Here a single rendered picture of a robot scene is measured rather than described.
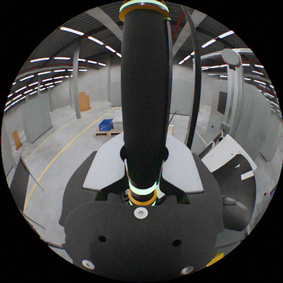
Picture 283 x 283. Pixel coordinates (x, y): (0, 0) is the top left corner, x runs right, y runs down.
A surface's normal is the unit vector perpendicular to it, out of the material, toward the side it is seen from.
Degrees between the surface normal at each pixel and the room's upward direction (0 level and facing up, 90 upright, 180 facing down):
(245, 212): 34
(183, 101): 90
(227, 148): 50
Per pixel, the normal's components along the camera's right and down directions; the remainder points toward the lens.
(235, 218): -0.49, -0.85
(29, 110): 0.99, 0.07
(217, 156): -0.76, -0.55
